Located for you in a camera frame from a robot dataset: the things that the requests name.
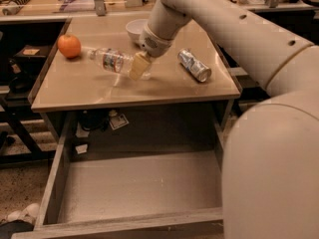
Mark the orange fruit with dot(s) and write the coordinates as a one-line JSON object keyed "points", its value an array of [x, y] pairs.
{"points": [[69, 46]]}

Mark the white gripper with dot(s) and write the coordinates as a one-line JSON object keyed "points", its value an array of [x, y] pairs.
{"points": [[155, 45]]}

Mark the white sneaker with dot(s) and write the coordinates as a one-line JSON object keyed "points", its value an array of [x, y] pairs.
{"points": [[22, 219]]}

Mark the open grey wooden drawer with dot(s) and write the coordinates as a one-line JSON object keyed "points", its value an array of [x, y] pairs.
{"points": [[157, 177]]}

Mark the white ceramic bowl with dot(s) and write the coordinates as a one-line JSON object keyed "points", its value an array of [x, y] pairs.
{"points": [[135, 28]]}

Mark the silver soda can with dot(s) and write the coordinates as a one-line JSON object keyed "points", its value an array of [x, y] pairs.
{"points": [[199, 70]]}

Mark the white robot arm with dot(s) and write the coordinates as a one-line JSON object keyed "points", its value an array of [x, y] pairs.
{"points": [[270, 169]]}

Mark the black box with label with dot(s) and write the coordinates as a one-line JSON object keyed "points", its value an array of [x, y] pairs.
{"points": [[33, 54]]}

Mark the clear plastic water bottle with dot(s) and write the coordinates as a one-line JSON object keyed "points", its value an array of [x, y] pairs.
{"points": [[112, 60]]}

